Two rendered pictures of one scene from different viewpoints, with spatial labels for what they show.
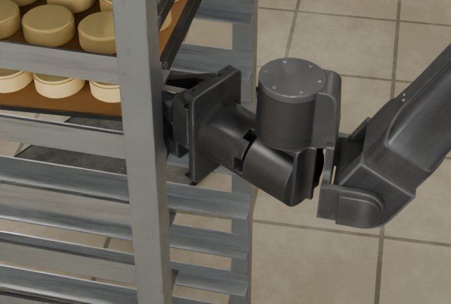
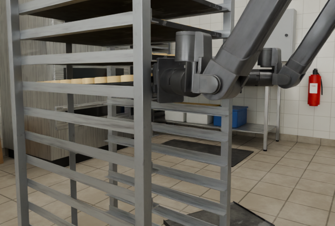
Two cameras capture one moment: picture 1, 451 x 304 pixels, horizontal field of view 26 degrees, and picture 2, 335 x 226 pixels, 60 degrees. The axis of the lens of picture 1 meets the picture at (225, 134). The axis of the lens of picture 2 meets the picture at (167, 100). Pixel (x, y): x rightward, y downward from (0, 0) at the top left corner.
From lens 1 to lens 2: 0.62 m
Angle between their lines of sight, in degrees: 40
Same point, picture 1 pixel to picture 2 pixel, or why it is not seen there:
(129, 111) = (135, 62)
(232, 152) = (168, 76)
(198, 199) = (206, 206)
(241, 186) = (223, 200)
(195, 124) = (159, 71)
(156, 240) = (141, 132)
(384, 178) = (221, 66)
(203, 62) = (210, 137)
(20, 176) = not seen: hidden behind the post
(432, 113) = (241, 27)
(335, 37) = (300, 211)
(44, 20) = not seen: hidden behind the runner
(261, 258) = not seen: outside the picture
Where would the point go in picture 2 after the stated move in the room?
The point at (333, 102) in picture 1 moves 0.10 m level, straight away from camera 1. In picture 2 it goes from (202, 34) to (222, 39)
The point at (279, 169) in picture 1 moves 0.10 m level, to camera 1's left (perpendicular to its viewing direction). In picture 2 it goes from (180, 73) to (136, 73)
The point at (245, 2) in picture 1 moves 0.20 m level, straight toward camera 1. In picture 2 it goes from (226, 110) to (208, 118)
